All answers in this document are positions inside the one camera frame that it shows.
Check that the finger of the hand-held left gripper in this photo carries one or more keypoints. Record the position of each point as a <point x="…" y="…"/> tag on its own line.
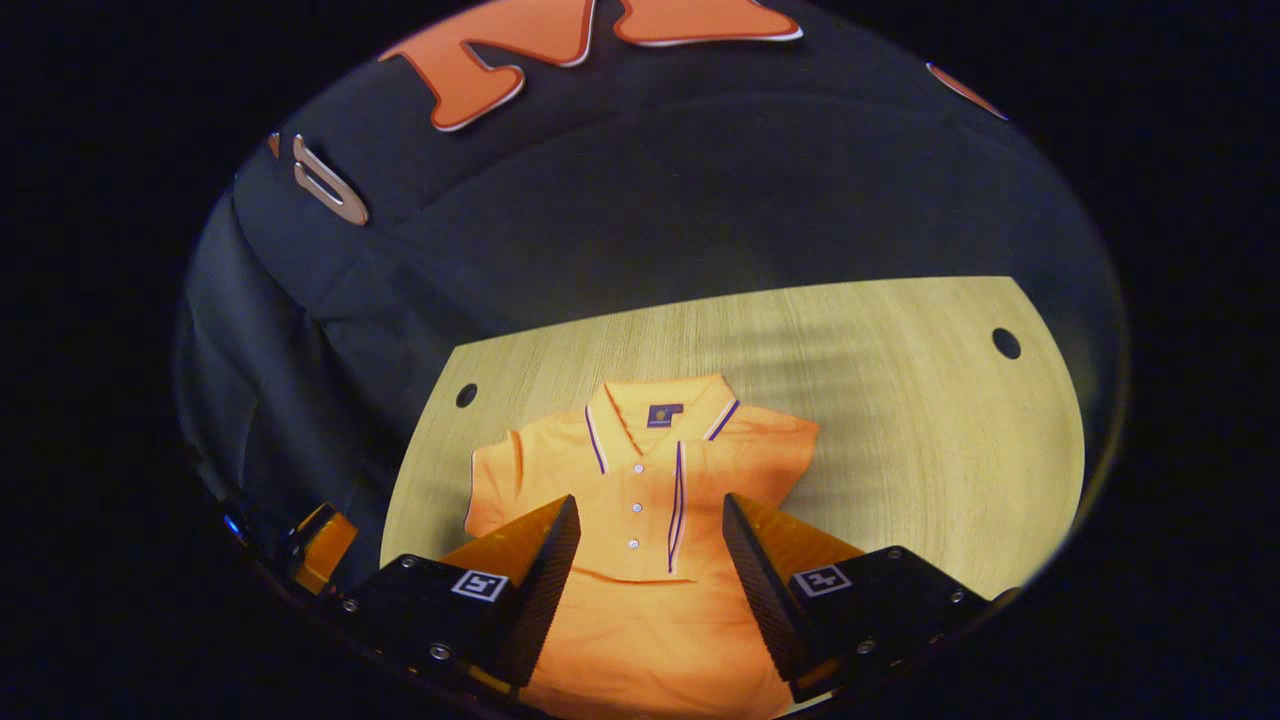
<point x="330" y="545"/>

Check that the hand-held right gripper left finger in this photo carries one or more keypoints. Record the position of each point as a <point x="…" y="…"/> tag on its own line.
<point x="545" y="590"/>

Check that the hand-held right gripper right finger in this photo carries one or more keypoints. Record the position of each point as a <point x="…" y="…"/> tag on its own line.
<point x="765" y="590"/>

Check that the orange T-shirt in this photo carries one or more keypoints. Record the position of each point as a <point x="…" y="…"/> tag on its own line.
<point x="640" y="640"/>

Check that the black backdrop cloth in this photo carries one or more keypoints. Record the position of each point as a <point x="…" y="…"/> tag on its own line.
<point x="600" y="220"/>

